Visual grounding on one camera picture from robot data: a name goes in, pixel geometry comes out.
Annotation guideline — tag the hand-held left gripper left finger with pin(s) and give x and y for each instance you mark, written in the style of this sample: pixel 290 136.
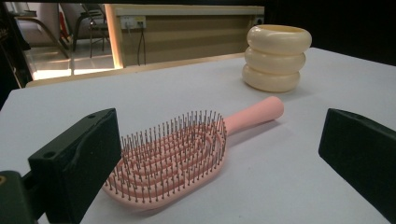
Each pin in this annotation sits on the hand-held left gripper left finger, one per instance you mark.
pixel 77 161

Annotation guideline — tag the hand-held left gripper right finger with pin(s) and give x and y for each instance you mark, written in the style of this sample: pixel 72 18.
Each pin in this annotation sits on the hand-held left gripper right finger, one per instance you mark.
pixel 364 155

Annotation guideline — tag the pink hairbrush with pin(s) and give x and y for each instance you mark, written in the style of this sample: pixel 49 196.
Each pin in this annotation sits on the pink hairbrush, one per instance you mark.
pixel 255 113

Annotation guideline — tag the cream ringed holder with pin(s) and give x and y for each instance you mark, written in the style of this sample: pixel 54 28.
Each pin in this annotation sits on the cream ringed holder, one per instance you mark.
pixel 275 62

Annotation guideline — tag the dark metal chair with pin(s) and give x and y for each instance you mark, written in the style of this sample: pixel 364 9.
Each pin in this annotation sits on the dark metal chair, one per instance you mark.
pixel 93 18

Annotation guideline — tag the beige armchair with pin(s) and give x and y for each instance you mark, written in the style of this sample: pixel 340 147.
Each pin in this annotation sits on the beige armchair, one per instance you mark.
pixel 40 21

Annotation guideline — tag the wooden counter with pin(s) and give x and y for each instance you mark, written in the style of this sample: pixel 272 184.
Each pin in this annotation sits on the wooden counter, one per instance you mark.
pixel 193 40

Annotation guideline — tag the white wall socket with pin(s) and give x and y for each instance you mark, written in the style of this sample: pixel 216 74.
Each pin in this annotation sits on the white wall socket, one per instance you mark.
pixel 132 21

